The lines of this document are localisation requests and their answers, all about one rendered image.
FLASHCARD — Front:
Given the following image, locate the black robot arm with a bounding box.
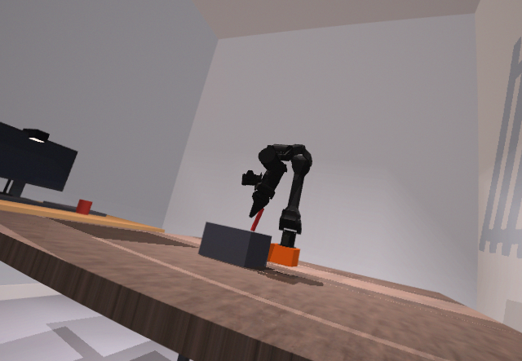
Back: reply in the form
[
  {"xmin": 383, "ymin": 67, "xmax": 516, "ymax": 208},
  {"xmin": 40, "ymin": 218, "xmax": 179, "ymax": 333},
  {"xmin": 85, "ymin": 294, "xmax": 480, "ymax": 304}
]
[{"xmin": 241, "ymin": 144, "xmax": 312, "ymax": 248}]

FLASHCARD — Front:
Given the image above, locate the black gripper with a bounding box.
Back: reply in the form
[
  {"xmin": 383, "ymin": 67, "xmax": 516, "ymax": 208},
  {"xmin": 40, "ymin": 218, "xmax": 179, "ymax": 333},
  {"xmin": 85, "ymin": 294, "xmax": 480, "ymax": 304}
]
[{"xmin": 249, "ymin": 172, "xmax": 280, "ymax": 218}]

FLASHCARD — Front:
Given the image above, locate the red peg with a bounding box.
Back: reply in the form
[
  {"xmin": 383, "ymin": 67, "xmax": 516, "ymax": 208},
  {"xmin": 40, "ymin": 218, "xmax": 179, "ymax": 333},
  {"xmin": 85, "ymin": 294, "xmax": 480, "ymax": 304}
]
[{"xmin": 250, "ymin": 208, "xmax": 264, "ymax": 231}]

